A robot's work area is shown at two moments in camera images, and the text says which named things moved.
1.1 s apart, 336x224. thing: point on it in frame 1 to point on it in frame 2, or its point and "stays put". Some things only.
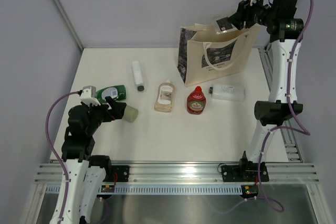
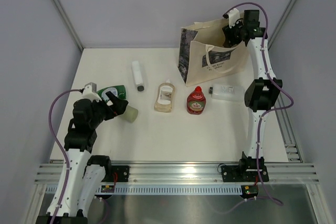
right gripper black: [244, 10] to [230, 39]
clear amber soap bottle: [165, 95] stays put
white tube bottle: [138, 75] stays put
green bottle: [116, 93] stays put
